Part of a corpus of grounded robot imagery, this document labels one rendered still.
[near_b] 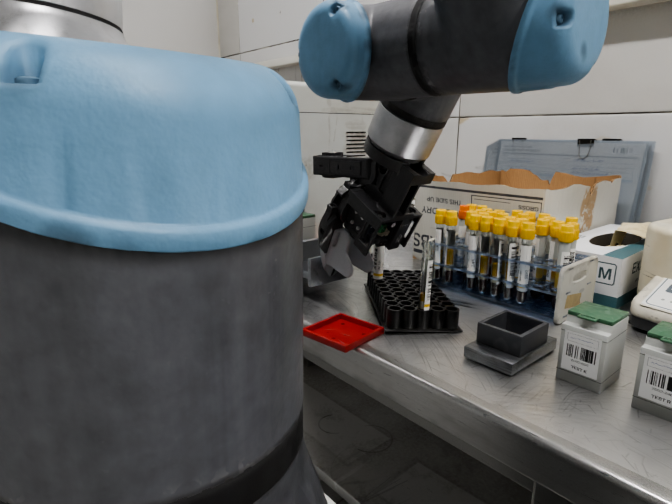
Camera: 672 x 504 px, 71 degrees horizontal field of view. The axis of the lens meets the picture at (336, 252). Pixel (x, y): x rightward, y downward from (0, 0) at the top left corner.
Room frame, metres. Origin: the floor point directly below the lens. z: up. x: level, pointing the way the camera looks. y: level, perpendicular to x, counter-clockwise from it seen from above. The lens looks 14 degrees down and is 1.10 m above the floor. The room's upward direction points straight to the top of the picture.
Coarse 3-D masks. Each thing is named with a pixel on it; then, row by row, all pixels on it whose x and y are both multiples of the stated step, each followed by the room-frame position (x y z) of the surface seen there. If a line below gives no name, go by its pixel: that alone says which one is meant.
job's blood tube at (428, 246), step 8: (424, 248) 0.52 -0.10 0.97; (432, 248) 0.52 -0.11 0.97; (424, 256) 0.52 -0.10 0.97; (432, 256) 0.52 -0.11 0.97; (424, 264) 0.52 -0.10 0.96; (432, 264) 0.52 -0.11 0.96; (424, 272) 0.52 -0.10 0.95; (424, 280) 0.51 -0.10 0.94; (424, 288) 0.51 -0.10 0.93; (424, 296) 0.51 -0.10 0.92; (424, 304) 0.51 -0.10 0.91
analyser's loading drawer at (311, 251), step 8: (304, 240) 0.68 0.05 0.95; (312, 240) 0.69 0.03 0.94; (304, 248) 0.68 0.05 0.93; (312, 248) 0.69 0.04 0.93; (304, 256) 0.68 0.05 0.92; (312, 256) 0.69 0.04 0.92; (320, 256) 0.63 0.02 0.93; (304, 264) 0.66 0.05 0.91; (312, 264) 0.62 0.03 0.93; (320, 264) 0.63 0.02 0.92; (304, 272) 0.63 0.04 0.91; (312, 272) 0.62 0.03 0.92; (320, 272) 0.63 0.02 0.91; (312, 280) 0.62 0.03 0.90; (320, 280) 0.63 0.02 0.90; (328, 280) 0.64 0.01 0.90; (336, 280) 0.65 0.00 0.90
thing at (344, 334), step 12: (312, 324) 0.52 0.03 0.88; (324, 324) 0.53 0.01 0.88; (336, 324) 0.53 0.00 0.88; (348, 324) 0.53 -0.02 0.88; (360, 324) 0.53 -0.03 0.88; (372, 324) 0.52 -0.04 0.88; (312, 336) 0.49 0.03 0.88; (324, 336) 0.48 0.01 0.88; (336, 336) 0.50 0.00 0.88; (348, 336) 0.50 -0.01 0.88; (360, 336) 0.50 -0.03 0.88; (372, 336) 0.49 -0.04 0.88; (336, 348) 0.47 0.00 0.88; (348, 348) 0.46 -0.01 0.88
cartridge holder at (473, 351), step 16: (496, 320) 0.47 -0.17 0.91; (512, 320) 0.48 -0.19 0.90; (528, 320) 0.47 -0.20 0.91; (480, 336) 0.45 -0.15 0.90; (496, 336) 0.44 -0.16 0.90; (512, 336) 0.43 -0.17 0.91; (528, 336) 0.43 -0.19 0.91; (544, 336) 0.45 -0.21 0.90; (464, 352) 0.45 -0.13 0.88; (480, 352) 0.43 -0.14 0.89; (496, 352) 0.43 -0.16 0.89; (512, 352) 0.43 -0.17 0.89; (528, 352) 0.43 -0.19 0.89; (544, 352) 0.45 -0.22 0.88; (496, 368) 0.42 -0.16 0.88; (512, 368) 0.41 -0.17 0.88
